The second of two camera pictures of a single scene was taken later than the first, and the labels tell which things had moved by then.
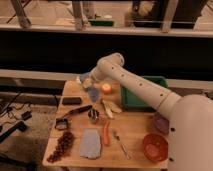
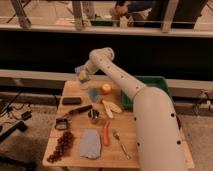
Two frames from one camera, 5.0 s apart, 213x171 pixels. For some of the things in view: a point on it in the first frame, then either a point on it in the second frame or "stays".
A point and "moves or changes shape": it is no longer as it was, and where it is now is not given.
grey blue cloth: x=90 y=145 stays
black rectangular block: x=71 y=100 stays
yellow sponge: x=87 y=82 moves or changes shape
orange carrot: x=105 y=133 stays
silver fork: x=123 y=147 stays
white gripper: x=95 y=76 → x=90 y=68
